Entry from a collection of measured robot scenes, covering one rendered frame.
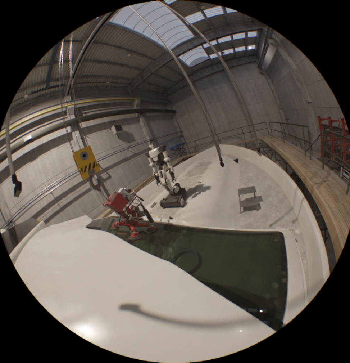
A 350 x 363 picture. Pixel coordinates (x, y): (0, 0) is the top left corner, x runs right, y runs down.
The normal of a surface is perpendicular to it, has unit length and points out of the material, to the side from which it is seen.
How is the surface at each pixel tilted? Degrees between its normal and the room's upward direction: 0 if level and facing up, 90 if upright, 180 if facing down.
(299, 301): 27
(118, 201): 90
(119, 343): 20
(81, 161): 90
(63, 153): 90
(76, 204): 90
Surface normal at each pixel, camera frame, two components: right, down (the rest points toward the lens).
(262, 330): -0.03, -0.99
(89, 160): 0.79, -0.13
